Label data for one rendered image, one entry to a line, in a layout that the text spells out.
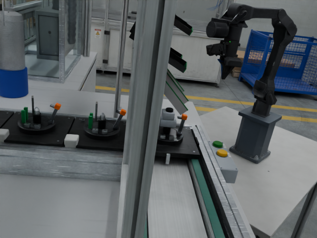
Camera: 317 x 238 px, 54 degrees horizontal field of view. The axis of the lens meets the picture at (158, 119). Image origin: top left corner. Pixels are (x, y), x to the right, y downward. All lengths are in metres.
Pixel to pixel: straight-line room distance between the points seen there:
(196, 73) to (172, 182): 4.41
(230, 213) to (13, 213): 0.64
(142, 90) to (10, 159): 0.88
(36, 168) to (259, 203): 0.80
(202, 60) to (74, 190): 4.48
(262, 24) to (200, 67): 5.22
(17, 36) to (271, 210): 1.43
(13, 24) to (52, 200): 1.00
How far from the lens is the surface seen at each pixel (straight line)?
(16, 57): 1.80
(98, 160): 1.10
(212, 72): 5.46
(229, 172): 1.15
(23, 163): 1.17
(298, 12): 10.74
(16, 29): 1.78
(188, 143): 1.23
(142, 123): 0.35
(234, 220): 0.94
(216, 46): 1.16
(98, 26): 5.21
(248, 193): 1.24
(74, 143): 1.14
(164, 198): 1.01
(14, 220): 1.02
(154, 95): 0.34
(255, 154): 1.45
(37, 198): 1.09
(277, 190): 1.32
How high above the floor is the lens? 1.53
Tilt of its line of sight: 24 degrees down
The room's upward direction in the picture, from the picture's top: 8 degrees clockwise
